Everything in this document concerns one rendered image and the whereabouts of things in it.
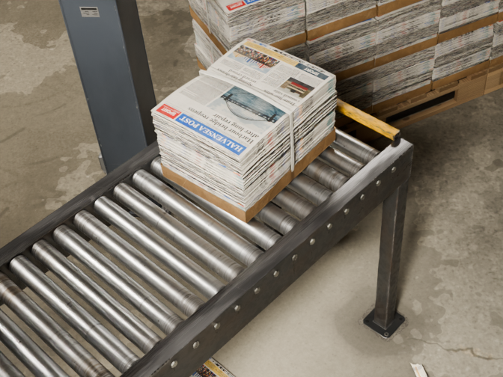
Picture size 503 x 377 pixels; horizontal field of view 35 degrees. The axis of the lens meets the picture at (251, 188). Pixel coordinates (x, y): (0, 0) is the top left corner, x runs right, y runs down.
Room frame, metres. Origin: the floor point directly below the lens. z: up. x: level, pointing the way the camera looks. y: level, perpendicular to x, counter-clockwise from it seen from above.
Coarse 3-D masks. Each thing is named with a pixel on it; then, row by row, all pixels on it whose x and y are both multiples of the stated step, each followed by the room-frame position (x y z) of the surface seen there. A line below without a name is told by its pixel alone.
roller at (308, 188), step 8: (296, 176) 1.44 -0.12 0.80; (304, 176) 1.44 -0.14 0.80; (288, 184) 1.43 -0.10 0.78; (296, 184) 1.42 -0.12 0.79; (304, 184) 1.41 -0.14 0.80; (312, 184) 1.40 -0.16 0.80; (304, 192) 1.40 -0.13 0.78; (312, 192) 1.38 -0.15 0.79; (320, 192) 1.37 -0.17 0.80; (328, 192) 1.37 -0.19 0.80; (312, 200) 1.37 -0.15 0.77; (320, 200) 1.36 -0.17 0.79
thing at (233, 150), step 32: (192, 96) 1.51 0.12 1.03; (224, 96) 1.51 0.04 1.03; (160, 128) 1.46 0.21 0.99; (192, 128) 1.40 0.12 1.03; (224, 128) 1.39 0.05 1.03; (256, 128) 1.38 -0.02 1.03; (192, 160) 1.40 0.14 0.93; (224, 160) 1.32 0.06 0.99; (256, 160) 1.32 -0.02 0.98; (224, 192) 1.34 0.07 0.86; (256, 192) 1.32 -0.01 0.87
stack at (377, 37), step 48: (192, 0) 2.48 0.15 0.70; (240, 0) 2.25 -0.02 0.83; (288, 0) 2.28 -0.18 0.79; (336, 0) 2.35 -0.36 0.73; (384, 0) 2.42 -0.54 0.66; (432, 0) 2.50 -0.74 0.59; (480, 0) 2.60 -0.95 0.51; (288, 48) 2.28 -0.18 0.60; (336, 48) 2.34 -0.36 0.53; (384, 48) 2.43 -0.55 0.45; (432, 48) 2.52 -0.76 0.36; (480, 48) 2.60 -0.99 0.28; (384, 96) 2.44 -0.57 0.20; (432, 96) 2.52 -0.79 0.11
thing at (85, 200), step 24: (120, 168) 1.53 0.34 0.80; (144, 168) 1.54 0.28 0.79; (96, 192) 1.45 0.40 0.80; (48, 216) 1.38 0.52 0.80; (72, 216) 1.38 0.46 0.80; (96, 216) 1.42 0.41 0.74; (24, 240) 1.31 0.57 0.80; (48, 240) 1.32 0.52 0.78; (0, 264) 1.24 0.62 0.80; (24, 288) 1.25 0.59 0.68
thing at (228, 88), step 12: (216, 72) 1.61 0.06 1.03; (216, 84) 1.56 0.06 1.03; (228, 84) 1.56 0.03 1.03; (240, 96) 1.50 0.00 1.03; (252, 96) 1.50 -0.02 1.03; (276, 96) 1.49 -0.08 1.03; (264, 108) 1.45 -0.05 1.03; (276, 108) 1.44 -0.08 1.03; (288, 108) 1.44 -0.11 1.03; (288, 120) 1.42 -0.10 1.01; (288, 132) 1.41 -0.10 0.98; (288, 144) 1.42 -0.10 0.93; (288, 156) 1.42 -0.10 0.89; (288, 168) 1.42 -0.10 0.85
